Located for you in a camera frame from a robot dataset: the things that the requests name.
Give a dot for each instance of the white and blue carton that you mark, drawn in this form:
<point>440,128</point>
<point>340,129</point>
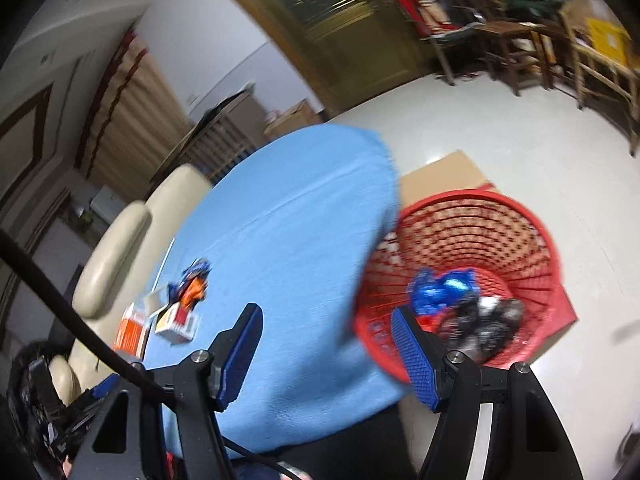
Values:
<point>175,325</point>

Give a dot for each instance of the brown cardboard box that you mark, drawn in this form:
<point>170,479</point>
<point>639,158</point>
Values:
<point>295,117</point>

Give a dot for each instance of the black and silver wrappers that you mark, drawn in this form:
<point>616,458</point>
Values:
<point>492,320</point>

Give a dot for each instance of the red plastic mesh basket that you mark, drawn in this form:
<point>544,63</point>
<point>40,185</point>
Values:
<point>500,220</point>

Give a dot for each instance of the flat brown cardboard sheet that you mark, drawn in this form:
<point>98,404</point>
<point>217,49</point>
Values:
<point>440,170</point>

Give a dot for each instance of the small dark wooden table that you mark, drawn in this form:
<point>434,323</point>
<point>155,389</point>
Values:
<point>510,30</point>

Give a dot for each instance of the orange and white carton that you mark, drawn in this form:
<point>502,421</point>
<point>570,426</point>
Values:
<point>131,330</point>

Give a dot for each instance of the wooden slatted crib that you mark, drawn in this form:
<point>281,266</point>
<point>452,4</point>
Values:
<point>225,140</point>

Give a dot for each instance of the blue tablecloth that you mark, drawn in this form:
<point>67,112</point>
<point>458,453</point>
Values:
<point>290,210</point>

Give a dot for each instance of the blue foil wrapper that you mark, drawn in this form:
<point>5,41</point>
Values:
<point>440,290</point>

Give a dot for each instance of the beige pleated curtain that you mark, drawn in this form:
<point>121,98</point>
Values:
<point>135,125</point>

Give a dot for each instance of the cream leather sofa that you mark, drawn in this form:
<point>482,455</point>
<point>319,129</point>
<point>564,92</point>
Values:
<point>125,240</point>

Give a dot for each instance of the small white appliance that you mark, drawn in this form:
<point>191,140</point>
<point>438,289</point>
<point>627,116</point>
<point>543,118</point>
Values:
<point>106,202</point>

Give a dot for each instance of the crumpled blue snack wrapper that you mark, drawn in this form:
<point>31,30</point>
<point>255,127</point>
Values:
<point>196,269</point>

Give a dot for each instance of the yellow box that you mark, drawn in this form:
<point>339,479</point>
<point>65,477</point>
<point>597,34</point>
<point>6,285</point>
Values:
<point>607,40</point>

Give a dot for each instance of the wooden cabinet with painted panel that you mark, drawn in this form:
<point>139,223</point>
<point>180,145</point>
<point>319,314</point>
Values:
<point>350,60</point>

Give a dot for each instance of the light wooden chair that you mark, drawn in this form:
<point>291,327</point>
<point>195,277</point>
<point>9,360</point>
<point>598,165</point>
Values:
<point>590,75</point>

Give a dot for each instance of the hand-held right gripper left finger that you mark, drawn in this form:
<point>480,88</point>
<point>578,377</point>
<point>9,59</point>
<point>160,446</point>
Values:
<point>240,355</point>

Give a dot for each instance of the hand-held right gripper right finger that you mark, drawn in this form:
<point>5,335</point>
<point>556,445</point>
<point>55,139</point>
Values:
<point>415,355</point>

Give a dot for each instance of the black metal chair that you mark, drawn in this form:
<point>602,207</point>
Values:
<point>450,40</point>

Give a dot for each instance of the red cloth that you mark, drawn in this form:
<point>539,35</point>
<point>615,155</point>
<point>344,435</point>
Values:
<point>415,5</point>

